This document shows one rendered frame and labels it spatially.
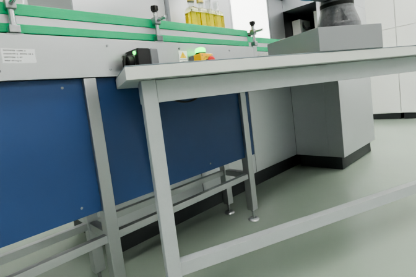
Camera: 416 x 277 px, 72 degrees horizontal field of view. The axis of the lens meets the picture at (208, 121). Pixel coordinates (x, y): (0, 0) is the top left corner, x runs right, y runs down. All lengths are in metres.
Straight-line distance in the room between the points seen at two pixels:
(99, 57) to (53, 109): 0.21
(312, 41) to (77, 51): 0.74
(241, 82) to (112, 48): 0.44
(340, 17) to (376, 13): 3.94
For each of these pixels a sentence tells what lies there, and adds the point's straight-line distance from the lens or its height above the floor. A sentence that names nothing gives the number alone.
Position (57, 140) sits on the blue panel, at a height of 0.58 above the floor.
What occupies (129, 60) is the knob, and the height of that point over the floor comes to 0.80.
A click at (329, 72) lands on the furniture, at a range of 1.08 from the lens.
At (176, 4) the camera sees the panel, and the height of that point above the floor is 1.15.
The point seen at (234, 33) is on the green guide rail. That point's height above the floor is 0.94.
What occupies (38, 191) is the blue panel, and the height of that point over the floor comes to 0.45.
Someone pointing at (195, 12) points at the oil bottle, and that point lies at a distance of 1.47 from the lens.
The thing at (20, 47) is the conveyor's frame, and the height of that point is 0.84.
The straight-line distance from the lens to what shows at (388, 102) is 5.01.
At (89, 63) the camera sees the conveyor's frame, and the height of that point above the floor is 0.80.
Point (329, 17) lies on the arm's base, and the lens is 1.16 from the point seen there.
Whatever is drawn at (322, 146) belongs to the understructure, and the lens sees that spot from 2.36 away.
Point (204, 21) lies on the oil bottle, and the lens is 1.49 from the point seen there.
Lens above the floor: 0.65
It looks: 5 degrees down
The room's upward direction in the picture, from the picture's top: 7 degrees counter-clockwise
